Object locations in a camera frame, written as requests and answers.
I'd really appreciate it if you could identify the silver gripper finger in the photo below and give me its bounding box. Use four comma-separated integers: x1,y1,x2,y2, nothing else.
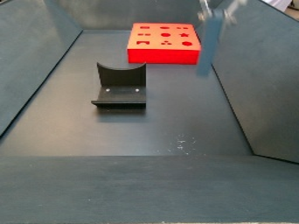
197,0,211,21
224,0,248,25

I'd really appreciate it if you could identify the blue arch block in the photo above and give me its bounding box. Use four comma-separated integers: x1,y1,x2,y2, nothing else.
197,10,224,76

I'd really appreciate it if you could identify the red shape sorting board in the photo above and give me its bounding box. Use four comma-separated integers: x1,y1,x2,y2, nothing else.
127,23,201,65

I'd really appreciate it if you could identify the black curved holder stand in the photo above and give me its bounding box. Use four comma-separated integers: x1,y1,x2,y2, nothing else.
91,64,145,108

